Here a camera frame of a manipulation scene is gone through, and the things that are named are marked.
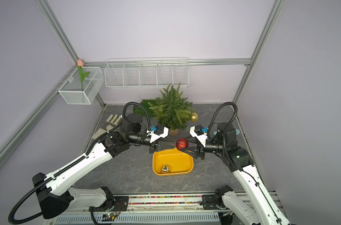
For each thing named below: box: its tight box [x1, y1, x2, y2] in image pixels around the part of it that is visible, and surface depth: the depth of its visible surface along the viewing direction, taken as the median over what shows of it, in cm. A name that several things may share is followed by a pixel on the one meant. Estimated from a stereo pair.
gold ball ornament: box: [189, 112, 200, 123], surface depth 86 cm
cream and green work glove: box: [91, 113, 123, 140], surface depth 110 cm
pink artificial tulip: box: [77, 59, 91, 92], surface depth 92 cm
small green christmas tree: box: [147, 82, 196, 136], surface depth 81 cm
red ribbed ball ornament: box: [175, 137, 189, 151], surface depth 61 cm
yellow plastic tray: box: [152, 147, 194, 176], surface depth 88 cm
